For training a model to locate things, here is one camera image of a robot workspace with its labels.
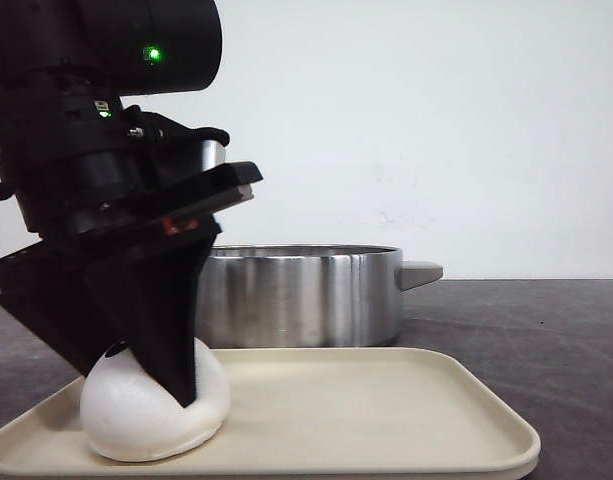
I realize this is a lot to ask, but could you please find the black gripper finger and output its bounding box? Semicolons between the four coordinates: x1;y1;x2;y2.
85;232;217;407
0;272;129;376

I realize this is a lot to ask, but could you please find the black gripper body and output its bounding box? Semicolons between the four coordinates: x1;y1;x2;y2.
0;144;263;282

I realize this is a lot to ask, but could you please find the panda bun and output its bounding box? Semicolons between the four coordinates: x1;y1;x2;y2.
80;339;231;462

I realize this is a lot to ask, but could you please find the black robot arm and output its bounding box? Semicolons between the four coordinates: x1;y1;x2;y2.
0;1;261;406

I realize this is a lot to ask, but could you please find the stainless steel steamer pot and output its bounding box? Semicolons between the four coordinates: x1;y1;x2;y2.
196;245;443;348

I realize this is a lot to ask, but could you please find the cream plastic tray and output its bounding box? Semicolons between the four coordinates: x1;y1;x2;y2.
0;348;541;479

